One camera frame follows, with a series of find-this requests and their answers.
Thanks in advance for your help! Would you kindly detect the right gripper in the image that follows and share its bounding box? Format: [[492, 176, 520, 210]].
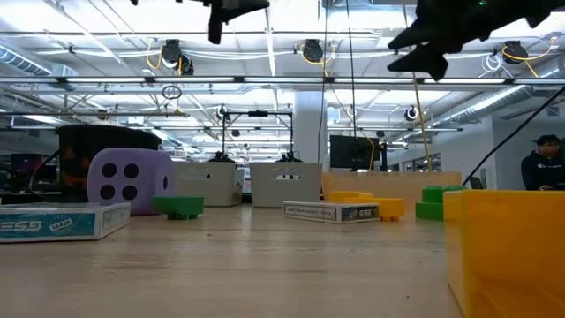
[[387, 0, 522, 81]]

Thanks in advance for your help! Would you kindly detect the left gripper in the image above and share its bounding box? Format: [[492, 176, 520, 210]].
[[176, 0, 270, 45]]

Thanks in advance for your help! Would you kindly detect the green two-stud toy brick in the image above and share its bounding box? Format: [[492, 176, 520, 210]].
[[415, 184, 469, 222]]

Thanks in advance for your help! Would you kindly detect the yellow toy block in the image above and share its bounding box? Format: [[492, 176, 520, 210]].
[[329, 190, 375, 203]]

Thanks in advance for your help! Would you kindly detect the white plastic bin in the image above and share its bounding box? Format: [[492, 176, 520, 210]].
[[249, 162, 324, 209], [172, 161, 245, 208]]

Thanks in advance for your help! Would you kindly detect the purple foam die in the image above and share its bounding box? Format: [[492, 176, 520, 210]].
[[87, 147, 177, 217]]

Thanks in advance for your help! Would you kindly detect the black monitor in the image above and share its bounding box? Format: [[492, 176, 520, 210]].
[[329, 134, 381, 171]]

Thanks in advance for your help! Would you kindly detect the white building column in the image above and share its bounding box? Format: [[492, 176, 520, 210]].
[[293, 90, 328, 163]]

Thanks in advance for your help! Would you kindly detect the orange flat toy brick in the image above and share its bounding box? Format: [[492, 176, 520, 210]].
[[343, 196, 406, 223]]

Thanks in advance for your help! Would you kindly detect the person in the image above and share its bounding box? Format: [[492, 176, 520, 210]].
[[520, 134, 565, 192]]

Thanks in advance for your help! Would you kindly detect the black pumpkin face bucket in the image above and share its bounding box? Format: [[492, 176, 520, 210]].
[[56, 124, 163, 204]]

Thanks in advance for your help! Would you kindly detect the blue-backed card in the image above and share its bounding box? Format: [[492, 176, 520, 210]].
[[282, 201, 381, 225]]

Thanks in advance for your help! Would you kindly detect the dark green toy brick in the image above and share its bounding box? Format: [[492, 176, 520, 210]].
[[151, 195, 206, 221]]

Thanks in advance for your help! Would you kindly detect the yellow toy brick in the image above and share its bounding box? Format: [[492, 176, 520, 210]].
[[443, 189, 565, 318]]

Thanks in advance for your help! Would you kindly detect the dark distant monitor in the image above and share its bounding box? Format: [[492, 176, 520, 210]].
[[9, 152, 48, 174]]

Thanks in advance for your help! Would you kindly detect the teal playing card box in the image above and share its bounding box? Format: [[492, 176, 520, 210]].
[[0, 201, 132, 244]]

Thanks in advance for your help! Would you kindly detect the yellow cable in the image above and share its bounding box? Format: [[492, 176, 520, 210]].
[[410, 72, 434, 173]]

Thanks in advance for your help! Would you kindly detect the grey ventilation duct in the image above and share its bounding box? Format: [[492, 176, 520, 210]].
[[0, 43, 79, 79], [434, 86, 530, 128]]

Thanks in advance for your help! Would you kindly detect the distant black station frame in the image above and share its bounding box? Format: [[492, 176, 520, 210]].
[[222, 110, 294, 163]]

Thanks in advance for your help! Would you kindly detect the long black arm cable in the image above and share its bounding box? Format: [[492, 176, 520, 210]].
[[462, 86, 565, 186]]

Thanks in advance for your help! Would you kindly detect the black cable by bucket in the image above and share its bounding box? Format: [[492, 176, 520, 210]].
[[27, 148, 62, 196]]

